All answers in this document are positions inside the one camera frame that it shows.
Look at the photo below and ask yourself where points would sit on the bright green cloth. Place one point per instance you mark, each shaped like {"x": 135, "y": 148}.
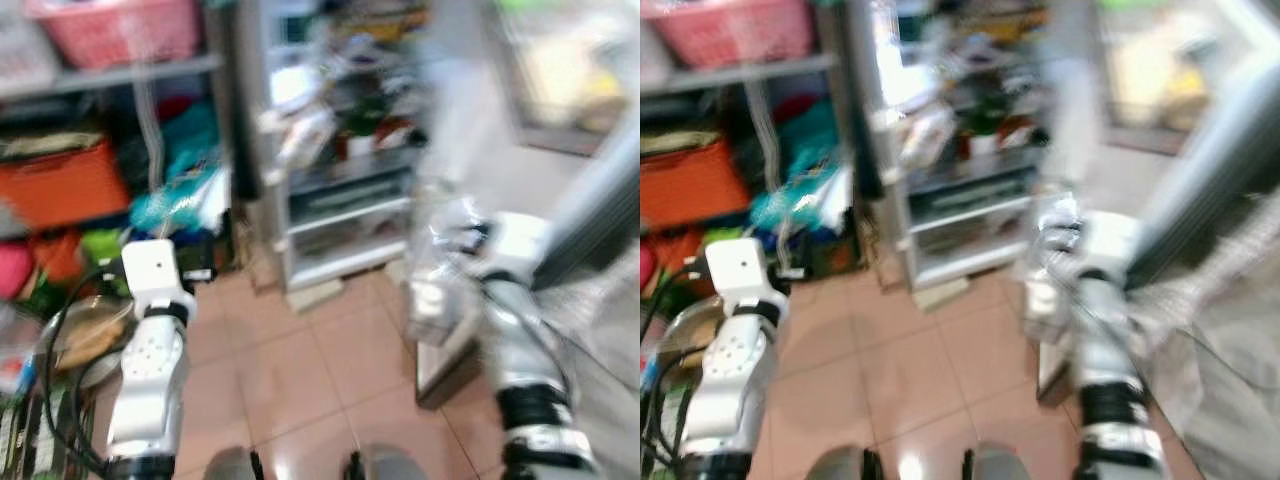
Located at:
{"x": 100, "y": 245}
{"x": 720, "y": 238}

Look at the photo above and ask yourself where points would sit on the teal plastic bag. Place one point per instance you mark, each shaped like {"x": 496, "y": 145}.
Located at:
{"x": 810, "y": 140}
{"x": 190, "y": 140}

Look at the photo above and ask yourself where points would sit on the grey robot leg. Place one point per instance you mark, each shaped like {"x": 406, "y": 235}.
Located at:
{"x": 390, "y": 468}
{"x": 835, "y": 467}
{"x": 1000, "y": 467}
{"x": 230, "y": 465}

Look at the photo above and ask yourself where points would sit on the clear plastic bag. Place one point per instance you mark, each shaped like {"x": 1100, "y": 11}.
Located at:
{"x": 435, "y": 250}
{"x": 1045, "y": 260}

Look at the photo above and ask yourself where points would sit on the pink cloth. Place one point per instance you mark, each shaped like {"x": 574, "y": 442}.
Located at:
{"x": 645, "y": 270}
{"x": 12, "y": 270}

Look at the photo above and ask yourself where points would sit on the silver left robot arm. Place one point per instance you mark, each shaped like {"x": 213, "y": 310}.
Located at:
{"x": 735, "y": 380}
{"x": 150, "y": 380}

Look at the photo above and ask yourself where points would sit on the white open fridge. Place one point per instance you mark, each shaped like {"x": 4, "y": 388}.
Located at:
{"x": 960, "y": 200}
{"x": 340, "y": 200}

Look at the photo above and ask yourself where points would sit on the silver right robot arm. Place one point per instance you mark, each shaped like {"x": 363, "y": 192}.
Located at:
{"x": 525, "y": 350}
{"x": 1105, "y": 360}

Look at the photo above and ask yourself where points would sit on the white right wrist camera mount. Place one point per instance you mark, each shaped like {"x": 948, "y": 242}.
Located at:
{"x": 515, "y": 245}
{"x": 1110, "y": 240}

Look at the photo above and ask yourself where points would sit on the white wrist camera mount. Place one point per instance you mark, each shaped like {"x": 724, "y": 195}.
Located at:
{"x": 155, "y": 270}
{"x": 745, "y": 268}
{"x": 1110, "y": 240}
{"x": 515, "y": 245}

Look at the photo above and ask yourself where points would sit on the grey robot left leg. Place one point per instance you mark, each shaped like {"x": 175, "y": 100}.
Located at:
{"x": 835, "y": 467}
{"x": 230, "y": 465}

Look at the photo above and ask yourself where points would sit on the grey robot right leg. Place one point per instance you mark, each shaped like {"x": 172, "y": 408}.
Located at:
{"x": 390, "y": 468}
{"x": 1000, "y": 467}

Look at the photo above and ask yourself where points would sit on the grey plastic sheet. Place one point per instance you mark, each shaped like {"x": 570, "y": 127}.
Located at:
{"x": 610, "y": 380}
{"x": 1220, "y": 380}

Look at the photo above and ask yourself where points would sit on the orange plastic basket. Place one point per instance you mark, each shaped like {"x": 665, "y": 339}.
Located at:
{"x": 60, "y": 190}
{"x": 690, "y": 190}

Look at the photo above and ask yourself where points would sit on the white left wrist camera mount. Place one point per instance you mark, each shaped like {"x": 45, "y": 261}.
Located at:
{"x": 745, "y": 268}
{"x": 155, "y": 270}

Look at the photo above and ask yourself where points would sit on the pink plastic basket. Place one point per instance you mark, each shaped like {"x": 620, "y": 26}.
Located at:
{"x": 115, "y": 35}
{"x": 730, "y": 35}

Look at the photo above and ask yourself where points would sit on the white fridge door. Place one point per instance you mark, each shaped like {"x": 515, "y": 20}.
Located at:
{"x": 460, "y": 100}
{"x": 1070, "y": 100}

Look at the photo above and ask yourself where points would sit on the metal shelf rack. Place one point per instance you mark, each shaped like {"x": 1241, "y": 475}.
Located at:
{"x": 120, "y": 72}
{"x": 740, "y": 70}

